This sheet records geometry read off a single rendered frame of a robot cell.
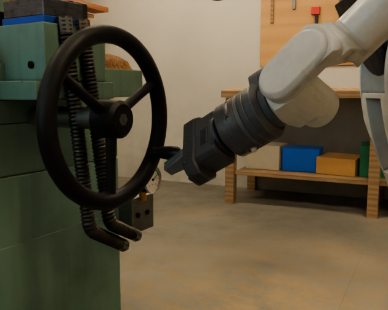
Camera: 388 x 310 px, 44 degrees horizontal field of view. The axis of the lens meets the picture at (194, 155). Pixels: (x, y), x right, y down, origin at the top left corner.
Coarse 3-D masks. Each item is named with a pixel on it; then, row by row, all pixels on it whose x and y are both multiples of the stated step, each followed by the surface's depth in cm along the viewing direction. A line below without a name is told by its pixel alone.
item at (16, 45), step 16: (0, 32) 79; (16, 32) 77; (32, 32) 75; (48, 32) 74; (0, 48) 79; (16, 48) 77; (32, 48) 75; (48, 48) 75; (96, 48) 84; (16, 64) 78; (32, 64) 75; (80, 64) 81; (96, 64) 84; (16, 80) 78; (32, 80) 76; (80, 80) 81
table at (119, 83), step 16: (0, 64) 78; (0, 80) 79; (112, 80) 102; (128, 80) 106; (0, 96) 78; (16, 96) 76; (32, 96) 74; (64, 96) 78; (112, 96) 88; (128, 96) 107
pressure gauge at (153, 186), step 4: (156, 168) 107; (156, 172) 107; (160, 172) 108; (152, 176) 106; (156, 176) 107; (160, 176) 108; (156, 180) 107; (160, 180) 108; (148, 184) 105; (152, 184) 106; (156, 184) 108; (160, 184) 108; (144, 188) 104; (148, 188) 105; (152, 188) 106; (156, 188) 108; (140, 192) 107; (144, 192) 106; (148, 192) 105; (152, 192) 106; (140, 196) 107; (144, 196) 107; (144, 200) 107
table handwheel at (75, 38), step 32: (96, 32) 70; (128, 32) 77; (64, 64) 65; (160, 96) 85; (96, 128) 74; (128, 128) 76; (160, 128) 86; (64, 160) 67; (64, 192) 68; (96, 192) 74; (128, 192) 79
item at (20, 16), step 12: (24, 0) 77; (36, 0) 75; (48, 0) 76; (60, 0) 78; (12, 12) 79; (24, 12) 77; (36, 12) 76; (48, 12) 76; (60, 12) 78; (72, 12) 80; (84, 12) 86; (12, 24) 79
